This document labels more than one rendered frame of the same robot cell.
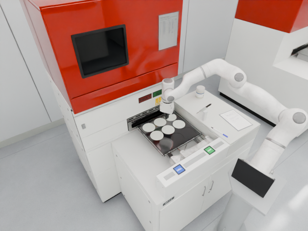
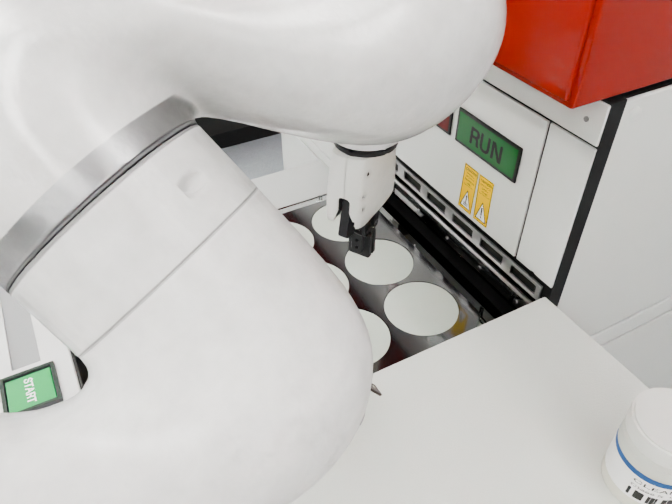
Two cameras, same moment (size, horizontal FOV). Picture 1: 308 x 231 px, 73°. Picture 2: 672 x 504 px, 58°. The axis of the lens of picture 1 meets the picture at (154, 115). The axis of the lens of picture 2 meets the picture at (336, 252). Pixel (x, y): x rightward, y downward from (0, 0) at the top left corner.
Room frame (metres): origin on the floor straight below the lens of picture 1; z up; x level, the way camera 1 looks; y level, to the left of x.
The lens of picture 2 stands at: (1.26, -0.72, 1.49)
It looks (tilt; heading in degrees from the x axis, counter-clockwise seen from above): 41 degrees down; 96
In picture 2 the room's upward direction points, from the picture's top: straight up
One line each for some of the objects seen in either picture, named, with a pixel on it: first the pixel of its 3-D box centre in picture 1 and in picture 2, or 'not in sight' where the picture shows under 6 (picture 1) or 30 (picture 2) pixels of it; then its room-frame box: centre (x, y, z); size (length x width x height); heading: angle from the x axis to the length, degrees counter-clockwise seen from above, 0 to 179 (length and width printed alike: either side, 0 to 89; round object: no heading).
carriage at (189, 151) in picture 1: (192, 153); not in sight; (0.96, -0.27, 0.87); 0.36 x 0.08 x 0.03; 124
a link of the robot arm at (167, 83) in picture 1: (167, 89); not in sight; (1.23, -0.10, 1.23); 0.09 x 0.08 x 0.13; 6
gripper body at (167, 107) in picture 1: (167, 105); (364, 171); (1.23, -0.10, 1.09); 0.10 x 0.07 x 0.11; 66
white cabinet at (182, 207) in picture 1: (180, 171); not in sight; (1.12, -0.23, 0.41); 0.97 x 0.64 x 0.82; 124
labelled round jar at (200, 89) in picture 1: (200, 91); (657, 452); (1.51, -0.40, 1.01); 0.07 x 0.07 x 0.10
